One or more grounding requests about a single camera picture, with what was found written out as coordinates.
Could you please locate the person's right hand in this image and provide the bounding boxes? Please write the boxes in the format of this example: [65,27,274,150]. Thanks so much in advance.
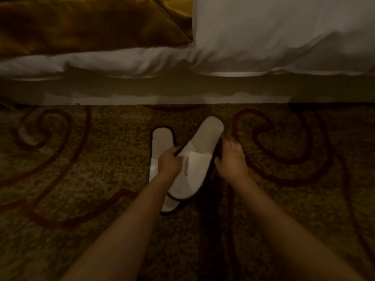
[214,135,250,184]

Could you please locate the person's left hand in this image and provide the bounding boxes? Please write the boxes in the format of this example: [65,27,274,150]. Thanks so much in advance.
[157,145,184,181]

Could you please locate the white bed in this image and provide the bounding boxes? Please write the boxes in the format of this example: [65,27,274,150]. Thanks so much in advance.
[0,0,375,106]

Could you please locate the person's left forearm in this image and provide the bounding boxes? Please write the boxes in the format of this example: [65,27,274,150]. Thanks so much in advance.
[60,172,175,281]

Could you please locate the person's right forearm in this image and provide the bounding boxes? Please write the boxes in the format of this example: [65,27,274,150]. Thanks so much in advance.
[233,176,365,281]

